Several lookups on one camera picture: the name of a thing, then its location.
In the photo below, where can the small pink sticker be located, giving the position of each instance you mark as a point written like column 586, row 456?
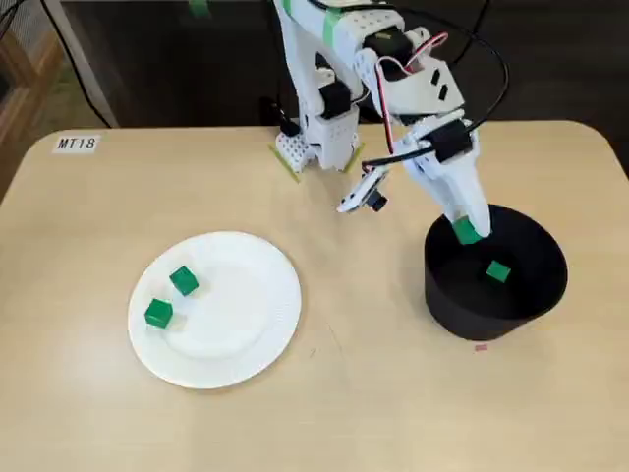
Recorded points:
column 481, row 348

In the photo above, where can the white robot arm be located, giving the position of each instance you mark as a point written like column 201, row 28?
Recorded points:
column 304, row 74

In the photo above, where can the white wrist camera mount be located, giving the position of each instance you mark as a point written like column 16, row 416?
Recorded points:
column 356, row 196

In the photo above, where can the dark cabinet panel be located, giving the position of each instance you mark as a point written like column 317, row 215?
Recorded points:
column 147, row 49

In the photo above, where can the green tape piece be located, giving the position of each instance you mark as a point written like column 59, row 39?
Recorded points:
column 198, row 7

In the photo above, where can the white paper plate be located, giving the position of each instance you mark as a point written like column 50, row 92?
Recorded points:
column 231, row 344

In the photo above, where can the black plug connector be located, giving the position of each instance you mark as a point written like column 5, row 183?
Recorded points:
column 282, row 120

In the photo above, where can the green block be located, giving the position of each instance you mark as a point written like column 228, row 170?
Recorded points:
column 184, row 280
column 464, row 232
column 158, row 313
column 497, row 272

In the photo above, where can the white post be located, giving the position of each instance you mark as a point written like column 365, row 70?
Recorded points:
column 97, row 93

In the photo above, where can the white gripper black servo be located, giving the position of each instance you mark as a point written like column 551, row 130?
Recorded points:
column 444, row 178

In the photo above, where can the wooden furniture frame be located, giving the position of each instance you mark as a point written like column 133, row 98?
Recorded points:
column 29, row 74

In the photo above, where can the white MT18 label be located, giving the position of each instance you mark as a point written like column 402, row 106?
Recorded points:
column 76, row 144

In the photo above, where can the black pot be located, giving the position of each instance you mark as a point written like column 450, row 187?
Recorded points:
column 491, row 319

